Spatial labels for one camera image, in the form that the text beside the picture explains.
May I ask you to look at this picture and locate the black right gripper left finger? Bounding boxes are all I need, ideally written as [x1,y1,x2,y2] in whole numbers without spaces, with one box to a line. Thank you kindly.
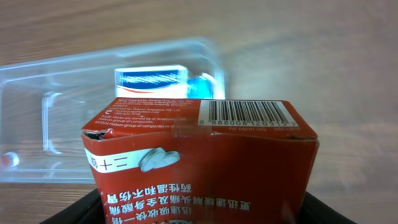
[40,189,104,224]

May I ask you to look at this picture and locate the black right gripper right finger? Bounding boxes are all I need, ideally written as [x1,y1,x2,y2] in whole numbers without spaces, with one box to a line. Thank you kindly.
[297,192,356,224]

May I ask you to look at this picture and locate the red medicine box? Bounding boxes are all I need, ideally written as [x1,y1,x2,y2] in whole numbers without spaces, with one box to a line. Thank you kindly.
[81,98,319,223]

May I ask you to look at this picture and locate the blue VapoDrops box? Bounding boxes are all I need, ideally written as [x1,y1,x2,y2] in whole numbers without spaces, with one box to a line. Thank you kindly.
[187,73,225,100]

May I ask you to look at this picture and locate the white Hansaplast box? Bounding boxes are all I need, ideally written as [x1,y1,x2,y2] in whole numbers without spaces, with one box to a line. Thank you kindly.
[114,65,188,98]

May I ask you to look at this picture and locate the orange tube white cap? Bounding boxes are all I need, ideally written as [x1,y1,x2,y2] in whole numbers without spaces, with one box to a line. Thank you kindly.
[1,152,20,171]

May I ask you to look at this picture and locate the clear plastic container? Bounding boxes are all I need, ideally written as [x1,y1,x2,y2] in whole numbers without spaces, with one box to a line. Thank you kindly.
[1,39,224,184]

